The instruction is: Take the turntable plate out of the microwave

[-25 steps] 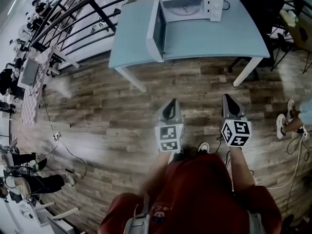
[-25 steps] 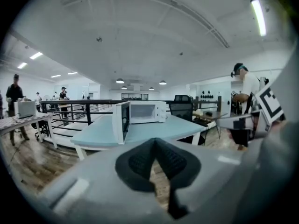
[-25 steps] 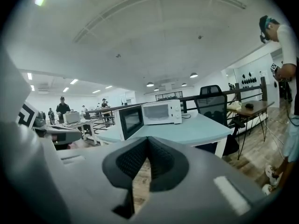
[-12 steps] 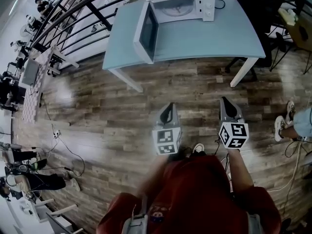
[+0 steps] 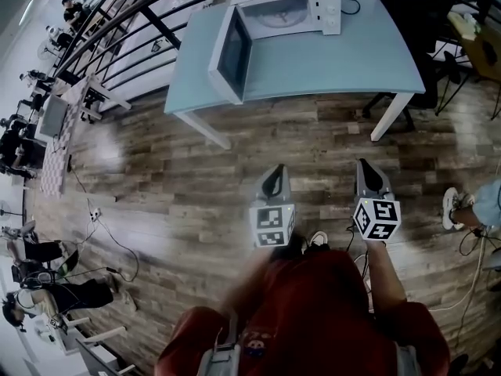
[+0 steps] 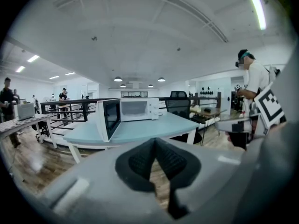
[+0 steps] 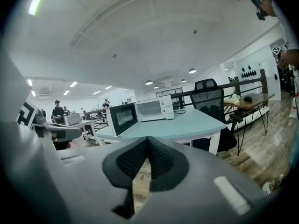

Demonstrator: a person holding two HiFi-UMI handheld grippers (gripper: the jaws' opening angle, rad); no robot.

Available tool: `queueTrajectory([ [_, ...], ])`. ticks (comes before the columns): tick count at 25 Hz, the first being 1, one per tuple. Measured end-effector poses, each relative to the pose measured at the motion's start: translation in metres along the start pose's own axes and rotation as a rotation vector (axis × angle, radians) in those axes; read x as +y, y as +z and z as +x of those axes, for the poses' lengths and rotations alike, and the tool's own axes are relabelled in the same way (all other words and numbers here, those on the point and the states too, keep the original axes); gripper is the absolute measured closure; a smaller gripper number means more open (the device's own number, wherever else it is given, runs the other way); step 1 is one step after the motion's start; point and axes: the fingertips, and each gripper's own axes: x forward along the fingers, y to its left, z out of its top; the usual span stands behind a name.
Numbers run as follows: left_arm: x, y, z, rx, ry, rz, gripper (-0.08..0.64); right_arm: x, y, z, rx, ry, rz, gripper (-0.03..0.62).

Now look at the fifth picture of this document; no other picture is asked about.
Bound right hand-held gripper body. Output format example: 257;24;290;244
351;196;402;244

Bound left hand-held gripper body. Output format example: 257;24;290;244
249;197;297;248

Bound round glass turntable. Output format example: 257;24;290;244
256;7;312;30

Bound person's left forearm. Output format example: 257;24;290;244
229;244;285;320

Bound person's right forearm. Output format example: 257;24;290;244
366;240;408;313

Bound person's black trousers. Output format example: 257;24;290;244
269;233;337;262

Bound person's white shoe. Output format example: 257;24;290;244
442;187;475;231
308;230;329;250

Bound person's red shirt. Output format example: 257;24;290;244
154;248;451;376

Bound light blue table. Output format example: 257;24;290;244
163;0;427;150

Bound wooden side table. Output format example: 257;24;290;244
447;10;501;84

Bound black office chair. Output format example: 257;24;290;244
362;0;457;132

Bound black metal railing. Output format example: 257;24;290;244
50;0;501;105

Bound checkered tablecloth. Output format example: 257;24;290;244
38;74;97;200

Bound grey microwave oven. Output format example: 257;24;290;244
38;95;70;139

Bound standing fan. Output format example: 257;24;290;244
0;200;24;226

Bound black floor cable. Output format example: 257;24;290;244
93;215;141;284

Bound grey backpack strap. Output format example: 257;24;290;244
395;342;424;376
197;309;242;376

